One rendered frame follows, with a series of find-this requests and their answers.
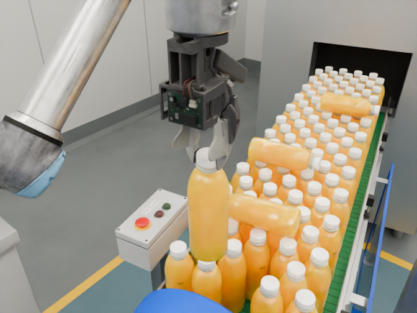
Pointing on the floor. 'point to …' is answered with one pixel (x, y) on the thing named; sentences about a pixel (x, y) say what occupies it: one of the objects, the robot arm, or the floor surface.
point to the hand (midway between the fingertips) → (208, 156)
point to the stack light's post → (409, 294)
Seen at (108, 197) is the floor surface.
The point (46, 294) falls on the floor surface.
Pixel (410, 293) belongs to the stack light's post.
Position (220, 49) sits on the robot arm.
